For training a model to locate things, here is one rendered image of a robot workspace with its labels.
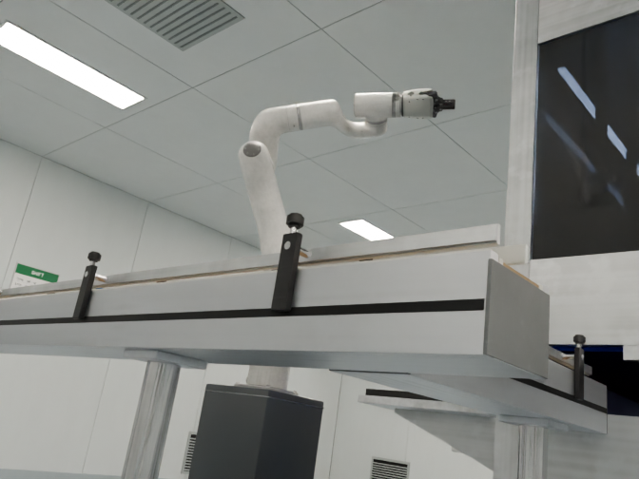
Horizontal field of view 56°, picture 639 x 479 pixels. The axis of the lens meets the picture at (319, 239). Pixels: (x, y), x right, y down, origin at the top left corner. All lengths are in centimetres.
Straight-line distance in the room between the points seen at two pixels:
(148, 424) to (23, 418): 545
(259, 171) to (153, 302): 109
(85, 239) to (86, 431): 190
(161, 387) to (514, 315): 54
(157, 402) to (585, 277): 92
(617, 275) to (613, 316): 9
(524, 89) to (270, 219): 82
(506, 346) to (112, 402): 628
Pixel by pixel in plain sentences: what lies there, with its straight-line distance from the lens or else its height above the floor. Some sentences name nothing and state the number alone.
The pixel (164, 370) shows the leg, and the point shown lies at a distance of 92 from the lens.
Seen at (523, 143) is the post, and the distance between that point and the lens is 160.
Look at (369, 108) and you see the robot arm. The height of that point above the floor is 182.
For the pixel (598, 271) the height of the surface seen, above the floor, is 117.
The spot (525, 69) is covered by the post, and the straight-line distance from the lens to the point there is 172.
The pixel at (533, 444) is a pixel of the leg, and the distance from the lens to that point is 116.
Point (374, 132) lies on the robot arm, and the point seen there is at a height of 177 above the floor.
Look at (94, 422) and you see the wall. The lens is 666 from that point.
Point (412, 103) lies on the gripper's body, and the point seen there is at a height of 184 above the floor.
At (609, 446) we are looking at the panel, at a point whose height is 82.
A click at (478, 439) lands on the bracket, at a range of 156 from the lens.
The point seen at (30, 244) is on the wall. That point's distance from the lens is 635.
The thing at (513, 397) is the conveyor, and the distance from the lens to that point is 96.
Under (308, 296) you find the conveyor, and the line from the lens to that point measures 66.
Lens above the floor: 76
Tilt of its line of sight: 18 degrees up
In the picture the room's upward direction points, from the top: 8 degrees clockwise
